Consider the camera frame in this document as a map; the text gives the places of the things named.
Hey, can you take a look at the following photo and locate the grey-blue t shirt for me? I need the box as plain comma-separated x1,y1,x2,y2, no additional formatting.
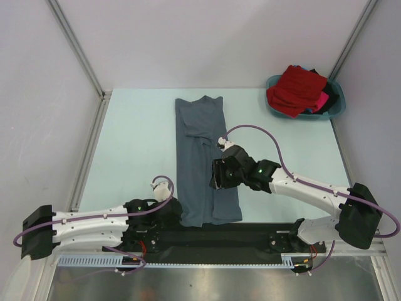
175,95,242,227

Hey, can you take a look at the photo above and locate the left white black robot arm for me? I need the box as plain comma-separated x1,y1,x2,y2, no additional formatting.
13,198,182,260

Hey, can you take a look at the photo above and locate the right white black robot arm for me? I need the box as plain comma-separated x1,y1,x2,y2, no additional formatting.
210,145,382,251

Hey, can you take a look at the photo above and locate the red t shirt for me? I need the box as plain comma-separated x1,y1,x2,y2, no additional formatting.
266,65,327,118

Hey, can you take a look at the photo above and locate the pink t shirt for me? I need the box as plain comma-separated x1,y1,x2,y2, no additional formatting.
311,92,329,113

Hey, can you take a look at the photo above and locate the teal plastic basket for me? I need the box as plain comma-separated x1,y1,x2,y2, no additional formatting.
265,75,346,120

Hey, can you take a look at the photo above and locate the black t shirt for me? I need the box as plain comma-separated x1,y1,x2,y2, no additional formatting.
314,82,340,115

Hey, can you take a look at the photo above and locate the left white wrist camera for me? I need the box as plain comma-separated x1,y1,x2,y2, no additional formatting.
151,181,171,203

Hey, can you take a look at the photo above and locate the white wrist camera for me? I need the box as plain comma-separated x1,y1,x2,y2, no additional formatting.
151,181,171,203
216,137,237,152

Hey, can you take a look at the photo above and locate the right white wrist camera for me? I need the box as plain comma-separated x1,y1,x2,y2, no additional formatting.
216,137,237,152

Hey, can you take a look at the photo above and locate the aluminium front rail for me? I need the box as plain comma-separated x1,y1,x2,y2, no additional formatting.
44,228,387,255

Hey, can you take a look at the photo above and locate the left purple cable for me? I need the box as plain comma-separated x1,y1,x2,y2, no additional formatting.
13,175,175,247

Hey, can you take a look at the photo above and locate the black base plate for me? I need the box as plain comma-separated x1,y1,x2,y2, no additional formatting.
118,223,327,265

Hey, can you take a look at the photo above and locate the grey slotted cable duct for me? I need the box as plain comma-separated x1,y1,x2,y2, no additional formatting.
58,255,301,269

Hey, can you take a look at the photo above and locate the left aluminium frame post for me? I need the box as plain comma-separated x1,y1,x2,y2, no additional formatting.
43,0,107,98

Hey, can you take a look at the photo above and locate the aluminium frame post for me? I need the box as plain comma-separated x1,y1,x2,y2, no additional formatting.
43,0,107,98
329,0,380,80

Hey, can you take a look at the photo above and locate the right aluminium frame post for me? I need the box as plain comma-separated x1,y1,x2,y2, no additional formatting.
329,0,380,80

